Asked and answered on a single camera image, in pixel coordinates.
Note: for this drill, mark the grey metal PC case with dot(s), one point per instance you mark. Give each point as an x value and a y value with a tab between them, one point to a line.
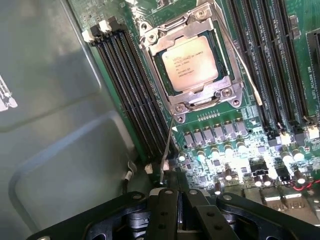
50	62

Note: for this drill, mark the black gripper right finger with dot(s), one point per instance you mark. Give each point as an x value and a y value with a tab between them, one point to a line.
200	212

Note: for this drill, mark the green motherboard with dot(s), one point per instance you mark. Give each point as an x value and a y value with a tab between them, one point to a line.
298	52

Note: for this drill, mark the metal socket cover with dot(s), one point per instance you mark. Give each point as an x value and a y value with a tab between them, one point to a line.
159	71

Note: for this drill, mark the silver CPU with print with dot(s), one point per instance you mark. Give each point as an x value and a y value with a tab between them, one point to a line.
191	63

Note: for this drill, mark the black expansion slot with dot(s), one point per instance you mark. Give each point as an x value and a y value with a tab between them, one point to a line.
313	72

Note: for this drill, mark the CPU socket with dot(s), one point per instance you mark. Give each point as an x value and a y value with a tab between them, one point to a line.
179	117

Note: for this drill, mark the white printed case sticker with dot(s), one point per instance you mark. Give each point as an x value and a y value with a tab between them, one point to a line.
6	96

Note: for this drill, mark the black header connector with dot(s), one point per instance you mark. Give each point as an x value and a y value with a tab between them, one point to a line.
260	172
283	174

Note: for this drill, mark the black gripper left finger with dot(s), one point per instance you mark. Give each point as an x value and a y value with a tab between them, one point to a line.
165	215

